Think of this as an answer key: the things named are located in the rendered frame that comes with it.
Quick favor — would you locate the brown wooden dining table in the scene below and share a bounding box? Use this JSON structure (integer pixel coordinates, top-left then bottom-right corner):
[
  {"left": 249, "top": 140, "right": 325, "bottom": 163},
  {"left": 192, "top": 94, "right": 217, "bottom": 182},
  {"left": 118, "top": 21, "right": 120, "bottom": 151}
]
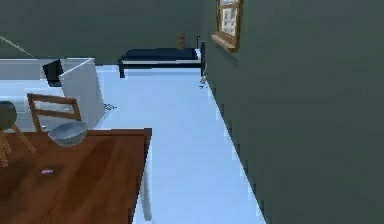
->
[{"left": 0, "top": 127, "right": 154, "bottom": 224}]

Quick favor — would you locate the dark blue bed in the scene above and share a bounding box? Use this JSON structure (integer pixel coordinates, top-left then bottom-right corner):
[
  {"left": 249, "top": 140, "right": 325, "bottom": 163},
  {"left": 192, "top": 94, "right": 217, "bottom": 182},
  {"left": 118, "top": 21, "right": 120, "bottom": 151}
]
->
[{"left": 117, "top": 35, "right": 207, "bottom": 79}]

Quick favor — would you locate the brown ribbed lamp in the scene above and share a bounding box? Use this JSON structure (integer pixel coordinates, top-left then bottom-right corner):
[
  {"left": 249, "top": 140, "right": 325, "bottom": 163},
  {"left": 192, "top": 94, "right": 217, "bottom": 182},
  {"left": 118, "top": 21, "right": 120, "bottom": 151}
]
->
[{"left": 176, "top": 32, "right": 186, "bottom": 50}]

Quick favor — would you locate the wooden framed window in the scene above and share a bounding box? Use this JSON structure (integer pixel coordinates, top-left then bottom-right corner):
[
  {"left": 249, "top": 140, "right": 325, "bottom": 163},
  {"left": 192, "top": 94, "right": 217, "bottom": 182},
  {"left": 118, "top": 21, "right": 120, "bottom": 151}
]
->
[{"left": 210, "top": 0, "right": 244, "bottom": 53}]

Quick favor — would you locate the grey bowl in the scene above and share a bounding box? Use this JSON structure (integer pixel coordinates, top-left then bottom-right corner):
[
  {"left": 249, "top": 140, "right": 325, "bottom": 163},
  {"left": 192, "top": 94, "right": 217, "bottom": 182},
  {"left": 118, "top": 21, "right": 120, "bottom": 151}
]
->
[{"left": 48, "top": 120, "right": 89, "bottom": 148}]

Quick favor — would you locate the brown wooden chair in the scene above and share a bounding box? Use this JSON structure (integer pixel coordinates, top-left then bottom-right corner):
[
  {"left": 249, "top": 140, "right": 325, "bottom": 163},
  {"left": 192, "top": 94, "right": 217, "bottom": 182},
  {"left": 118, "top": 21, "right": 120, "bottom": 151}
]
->
[{"left": 26, "top": 92, "right": 83, "bottom": 134}]

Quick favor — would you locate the dark grey round chair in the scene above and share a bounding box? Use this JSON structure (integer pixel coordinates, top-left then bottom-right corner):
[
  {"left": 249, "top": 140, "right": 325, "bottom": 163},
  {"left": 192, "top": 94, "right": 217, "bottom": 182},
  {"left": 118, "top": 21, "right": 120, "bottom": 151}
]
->
[{"left": 0, "top": 100, "right": 37, "bottom": 168}]

